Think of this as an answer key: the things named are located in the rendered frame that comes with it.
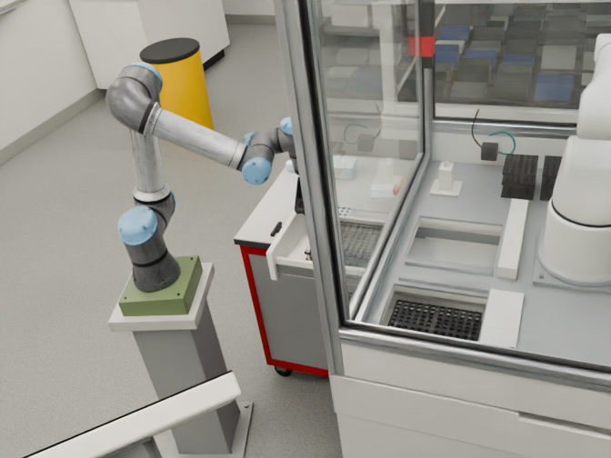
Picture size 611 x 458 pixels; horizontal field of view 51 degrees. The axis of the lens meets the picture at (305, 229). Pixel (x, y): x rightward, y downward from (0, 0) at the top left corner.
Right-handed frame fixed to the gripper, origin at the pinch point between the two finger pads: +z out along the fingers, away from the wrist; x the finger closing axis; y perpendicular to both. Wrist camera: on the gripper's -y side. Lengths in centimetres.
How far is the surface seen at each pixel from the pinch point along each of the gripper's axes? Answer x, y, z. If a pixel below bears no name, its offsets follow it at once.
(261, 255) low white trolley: 29.8, 9.7, 19.5
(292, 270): 5.4, -15.8, 5.6
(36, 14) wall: 287, 242, -31
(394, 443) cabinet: -31, -60, 24
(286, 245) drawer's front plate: 9.7, -6.5, 3.2
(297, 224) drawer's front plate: 8.9, 3.4, 2.2
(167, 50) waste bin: 172, 215, 3
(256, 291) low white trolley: 37, 10, 37
